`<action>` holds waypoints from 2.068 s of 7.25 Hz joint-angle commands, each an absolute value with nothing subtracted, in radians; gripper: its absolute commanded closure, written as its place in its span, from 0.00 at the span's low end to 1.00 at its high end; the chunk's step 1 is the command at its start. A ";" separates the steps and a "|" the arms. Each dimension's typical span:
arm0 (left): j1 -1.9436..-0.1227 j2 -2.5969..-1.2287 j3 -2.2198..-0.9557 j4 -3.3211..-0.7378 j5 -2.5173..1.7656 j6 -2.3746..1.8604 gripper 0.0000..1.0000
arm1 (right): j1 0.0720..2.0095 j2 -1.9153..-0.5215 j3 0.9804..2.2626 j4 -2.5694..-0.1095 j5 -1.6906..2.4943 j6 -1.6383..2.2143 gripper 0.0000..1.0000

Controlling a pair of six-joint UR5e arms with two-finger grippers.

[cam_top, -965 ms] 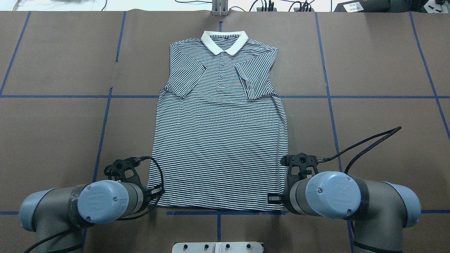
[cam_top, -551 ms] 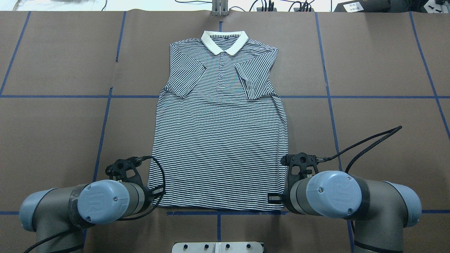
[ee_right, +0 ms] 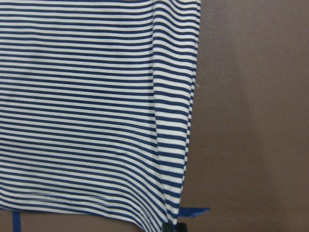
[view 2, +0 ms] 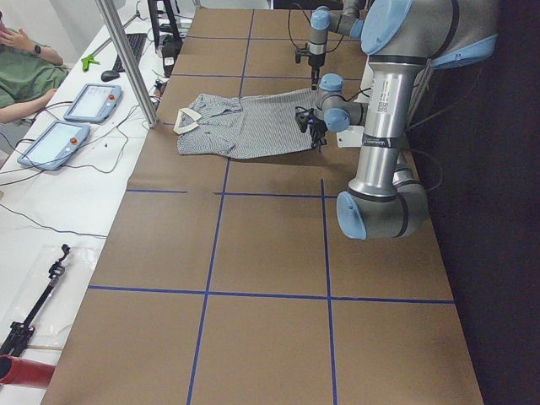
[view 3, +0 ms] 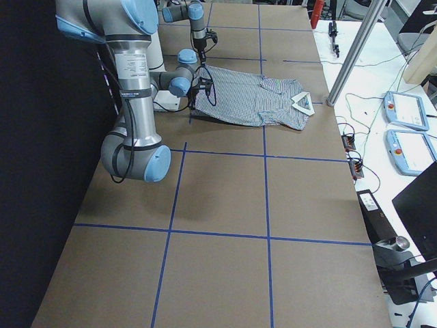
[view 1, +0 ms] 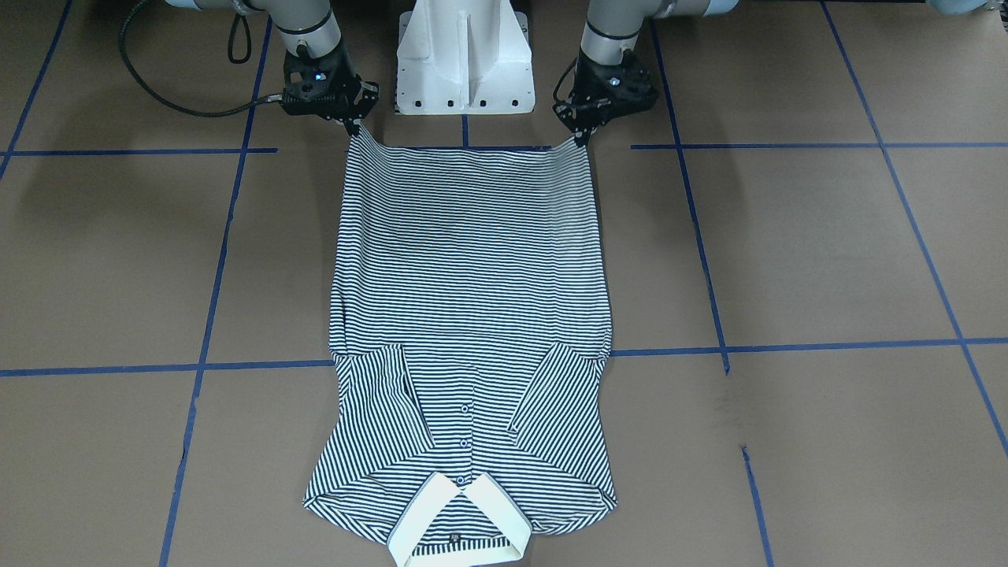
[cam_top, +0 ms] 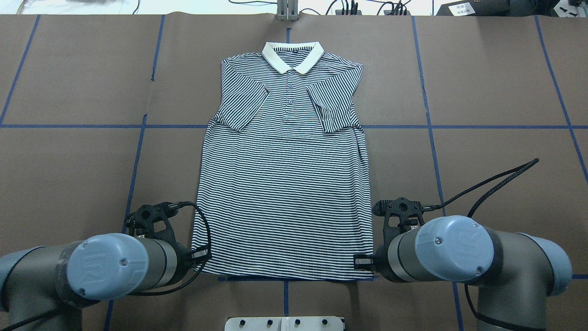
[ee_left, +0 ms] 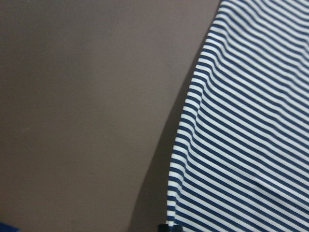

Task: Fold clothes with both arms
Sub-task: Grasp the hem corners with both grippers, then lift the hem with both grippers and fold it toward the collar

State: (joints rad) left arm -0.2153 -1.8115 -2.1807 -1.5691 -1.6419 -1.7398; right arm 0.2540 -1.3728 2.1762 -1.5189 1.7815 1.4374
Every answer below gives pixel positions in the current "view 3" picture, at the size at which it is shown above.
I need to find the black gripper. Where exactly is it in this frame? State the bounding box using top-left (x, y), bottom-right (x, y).
top-left (191, 29), bottom-right (218, 65)
top-left (188, 77), bottom-right (214, 124)

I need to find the blue white striped polo shirt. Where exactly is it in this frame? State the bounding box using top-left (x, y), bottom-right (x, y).
top-left (191, 66), bottom-right (315, 131)

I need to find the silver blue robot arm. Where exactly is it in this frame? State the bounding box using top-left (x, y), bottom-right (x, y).
top-left (162, 1), bottom-right (218, 66)
top-left (55, 1), bottom-right (216, 183)

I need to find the red cylinder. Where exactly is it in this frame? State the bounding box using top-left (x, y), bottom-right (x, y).
top-left (310, 0), bottom-right (324, 29)

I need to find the black tripod tool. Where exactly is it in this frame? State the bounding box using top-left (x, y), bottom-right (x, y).
top-left (328, 20), bottom-right (340, 58)

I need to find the upper small circuit board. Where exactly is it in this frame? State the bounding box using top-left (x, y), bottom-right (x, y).
top-left (341, 133), bottom-right (356, 152)

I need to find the small circuit board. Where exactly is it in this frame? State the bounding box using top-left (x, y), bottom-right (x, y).
top-left (348, 157), bottom-right (364, 181)
top-left (341, 133), bottom-right (356, 152)

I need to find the lower small circuit board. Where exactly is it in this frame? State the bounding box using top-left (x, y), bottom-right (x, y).
top-left (348, 157), bottom-right (364, 181)

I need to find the upper blue teach pendant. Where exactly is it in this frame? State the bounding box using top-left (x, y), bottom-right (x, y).
top-left (383, 91), bottom-right (429, 131)

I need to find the blue teach pendant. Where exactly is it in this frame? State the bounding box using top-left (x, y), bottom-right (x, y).
top-left (385, 130), bottom-right (436, 176)
top-left (383, 91), bottom-right (429, 131)

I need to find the beige wooden board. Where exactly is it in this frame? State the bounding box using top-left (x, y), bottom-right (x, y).
top-left (403, 21), bottom-right (436, 84)

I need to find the lower blue teach pendant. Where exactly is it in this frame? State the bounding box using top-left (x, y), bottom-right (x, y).
top-left (385, 130), bottom-right (436, 176)

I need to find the black box with label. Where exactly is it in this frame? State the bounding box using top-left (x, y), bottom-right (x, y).
top-left (356, 189), bottom-right (397, 244)

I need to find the black monitor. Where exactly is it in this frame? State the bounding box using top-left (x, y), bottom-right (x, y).
top-left (392, 163), bottom-right (436, 260)

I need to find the black stand with metal knob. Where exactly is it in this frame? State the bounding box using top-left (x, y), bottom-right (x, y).
top-left (372, 238), bottom-right (436, 305)

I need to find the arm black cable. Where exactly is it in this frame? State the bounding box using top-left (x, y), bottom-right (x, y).
top-left (98, 51), bottom-right (219, 184)

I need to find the aluminium frame post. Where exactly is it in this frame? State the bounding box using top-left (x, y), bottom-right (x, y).
top-left (326, 0), bottom-right (386, 107)

